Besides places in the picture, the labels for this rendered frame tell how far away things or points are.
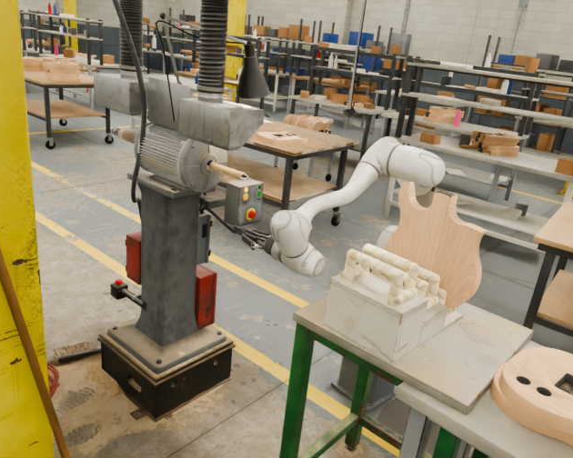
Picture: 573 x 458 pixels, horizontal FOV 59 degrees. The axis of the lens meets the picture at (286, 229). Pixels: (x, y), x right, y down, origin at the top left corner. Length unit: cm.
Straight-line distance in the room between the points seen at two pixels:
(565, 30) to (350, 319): 1156
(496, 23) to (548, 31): 116
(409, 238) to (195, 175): 92
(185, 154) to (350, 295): 95
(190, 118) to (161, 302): 96
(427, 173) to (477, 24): 1153
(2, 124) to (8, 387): 73
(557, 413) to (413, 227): 73
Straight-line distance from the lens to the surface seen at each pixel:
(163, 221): 237
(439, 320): 175
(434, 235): 180
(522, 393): 153
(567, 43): 1279
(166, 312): 257
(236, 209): 240
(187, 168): 215
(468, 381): 161
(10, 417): 173
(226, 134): 187
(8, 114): 138
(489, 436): 149
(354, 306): 158
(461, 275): 179
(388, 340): 155
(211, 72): 198
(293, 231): 171
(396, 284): 148
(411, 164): 200
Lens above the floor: 180
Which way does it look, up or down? 21 degrees down
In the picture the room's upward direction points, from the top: 6 degrees clockwise
